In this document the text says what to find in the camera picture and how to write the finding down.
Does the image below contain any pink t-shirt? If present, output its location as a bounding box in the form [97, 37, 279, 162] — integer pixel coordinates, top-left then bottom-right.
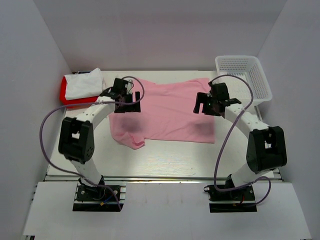
[108, 78, 215, 150]

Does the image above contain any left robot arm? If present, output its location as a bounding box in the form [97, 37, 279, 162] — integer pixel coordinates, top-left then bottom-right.
[58, 76, 145, 200]

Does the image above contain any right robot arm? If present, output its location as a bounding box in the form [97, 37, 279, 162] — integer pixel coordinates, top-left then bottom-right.
[193, 83, 287, 200]

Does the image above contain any white plastic basket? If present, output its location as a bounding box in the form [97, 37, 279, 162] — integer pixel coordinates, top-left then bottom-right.
[214, 55, 273, 106]

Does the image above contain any white folded t-shirt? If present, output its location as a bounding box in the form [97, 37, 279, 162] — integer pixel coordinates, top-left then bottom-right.
[64, 67, 105, 101]

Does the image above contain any red folded t-shirt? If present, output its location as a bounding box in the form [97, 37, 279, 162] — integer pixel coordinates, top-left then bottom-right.
[59, 77, 98, 106]

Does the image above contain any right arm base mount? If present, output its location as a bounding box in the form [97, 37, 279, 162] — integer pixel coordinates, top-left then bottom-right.
[203, 184, 257, 213]

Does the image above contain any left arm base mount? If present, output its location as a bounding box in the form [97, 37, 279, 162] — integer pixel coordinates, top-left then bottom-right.
[72, 179, 125, 213]

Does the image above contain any aluminium table edge rail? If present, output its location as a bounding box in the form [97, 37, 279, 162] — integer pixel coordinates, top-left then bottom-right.
[44, 175, 283, 184]

